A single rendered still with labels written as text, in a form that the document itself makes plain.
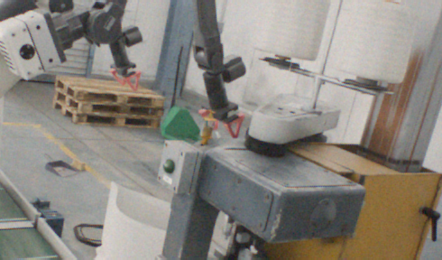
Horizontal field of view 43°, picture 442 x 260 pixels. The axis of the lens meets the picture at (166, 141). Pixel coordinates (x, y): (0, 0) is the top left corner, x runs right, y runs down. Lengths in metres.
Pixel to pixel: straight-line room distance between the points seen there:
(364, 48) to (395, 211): 0.39
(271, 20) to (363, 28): 0.25
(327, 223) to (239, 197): 0.17
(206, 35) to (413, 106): 0.54
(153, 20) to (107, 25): 8.56
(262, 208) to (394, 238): 0.50
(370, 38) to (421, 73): 0.22
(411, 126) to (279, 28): 0.39
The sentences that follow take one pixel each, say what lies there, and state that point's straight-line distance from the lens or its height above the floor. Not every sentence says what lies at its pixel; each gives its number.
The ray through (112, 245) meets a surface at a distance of 1.56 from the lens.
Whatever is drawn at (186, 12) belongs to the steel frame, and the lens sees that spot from 9.67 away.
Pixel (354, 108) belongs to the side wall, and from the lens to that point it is 7.33.
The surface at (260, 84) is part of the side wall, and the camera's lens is 8.49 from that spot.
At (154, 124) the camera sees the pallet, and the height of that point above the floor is 0.06.
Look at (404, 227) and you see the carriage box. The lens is 1.42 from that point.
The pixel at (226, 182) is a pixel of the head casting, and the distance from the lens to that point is 1.05.
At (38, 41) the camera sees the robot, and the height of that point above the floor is 1.46.
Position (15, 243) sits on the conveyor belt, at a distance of 2.74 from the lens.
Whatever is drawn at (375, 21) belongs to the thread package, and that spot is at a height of 1.64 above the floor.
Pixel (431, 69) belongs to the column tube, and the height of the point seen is 1.57.
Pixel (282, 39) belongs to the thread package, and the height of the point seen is 1.57.
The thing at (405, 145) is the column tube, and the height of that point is 1.39.
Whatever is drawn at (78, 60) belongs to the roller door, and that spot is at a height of 0.42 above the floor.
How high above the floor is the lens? 1.60
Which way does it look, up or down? 14 degrees down
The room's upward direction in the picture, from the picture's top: 12 degrees clockwise
